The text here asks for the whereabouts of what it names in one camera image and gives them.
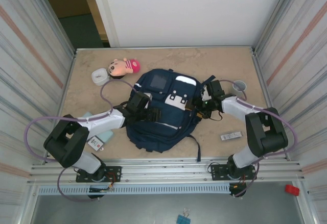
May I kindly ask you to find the navy blue backpack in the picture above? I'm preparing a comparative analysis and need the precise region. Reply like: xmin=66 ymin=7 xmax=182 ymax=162
xmin=125 ymin=68 xmax=217 ymax=162

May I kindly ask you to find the small red white card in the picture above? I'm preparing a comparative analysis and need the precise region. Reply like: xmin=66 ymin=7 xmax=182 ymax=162
xmin=87 ymin=135 xmax=105 ymax=151

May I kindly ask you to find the light grey round cup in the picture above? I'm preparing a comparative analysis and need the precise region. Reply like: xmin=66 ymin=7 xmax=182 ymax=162
xmin=232 ymin=80 xmax=248 ymax=94

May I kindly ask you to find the plush doll with pink hat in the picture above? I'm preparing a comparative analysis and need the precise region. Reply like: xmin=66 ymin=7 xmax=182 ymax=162
xmin=106 ymin=57 xmax=142 ymax=81

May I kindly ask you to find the white square container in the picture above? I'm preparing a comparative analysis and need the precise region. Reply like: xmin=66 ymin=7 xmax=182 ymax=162
xmin=91 ymin=67 xmax=111 ymax=86

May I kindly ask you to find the black base connector box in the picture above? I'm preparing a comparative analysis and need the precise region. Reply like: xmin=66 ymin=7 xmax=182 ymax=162
xmin=228 ymin=182 xmax=247 ymax=198
xmin=88 ymin=186 xmax=114 ymax=200

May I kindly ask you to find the red plastic block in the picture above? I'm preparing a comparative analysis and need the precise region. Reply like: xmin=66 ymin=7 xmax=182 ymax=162
xmin=285 ymin=184 xmax=300 ymax=196

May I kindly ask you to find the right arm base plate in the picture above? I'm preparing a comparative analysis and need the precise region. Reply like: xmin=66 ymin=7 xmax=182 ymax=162
xmin=209 ymin=163 xmax=256 ymax=181

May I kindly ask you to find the aluminium front rail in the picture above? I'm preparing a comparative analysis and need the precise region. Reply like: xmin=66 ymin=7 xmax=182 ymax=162
xmin=27 ymin=157 xmax=306 ymax=184

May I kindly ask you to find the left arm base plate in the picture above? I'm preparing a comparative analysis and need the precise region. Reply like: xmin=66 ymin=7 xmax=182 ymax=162
xmin=76 ymin=166 xmax=122 ymax=183

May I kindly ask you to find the slotted cable duct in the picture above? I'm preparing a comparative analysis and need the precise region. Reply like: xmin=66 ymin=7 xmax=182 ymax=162
xmin=37 ymin=184 xmax=230 ymax=195

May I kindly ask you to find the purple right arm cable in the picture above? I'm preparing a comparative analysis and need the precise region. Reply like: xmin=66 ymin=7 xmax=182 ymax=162
xmin=218 ymin=79 xmax=299 ymax=198

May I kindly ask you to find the right corrugated enclosure panel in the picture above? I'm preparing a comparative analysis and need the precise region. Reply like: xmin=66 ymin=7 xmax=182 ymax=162
xmin=251 ymin=0 xmax=327 ymax=224

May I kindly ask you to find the corrugated enclosure panel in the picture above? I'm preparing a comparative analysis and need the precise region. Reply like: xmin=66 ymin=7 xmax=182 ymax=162
xmin=251 ymin=0 xmax=327 ymax=224
xmin=0 ymin=0 xmax=78 ymax=224

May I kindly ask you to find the left corrugated enclosure panel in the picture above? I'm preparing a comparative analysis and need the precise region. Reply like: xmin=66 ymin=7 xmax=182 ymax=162
xmin=0 ymin=0 xmax=78 ymax=224

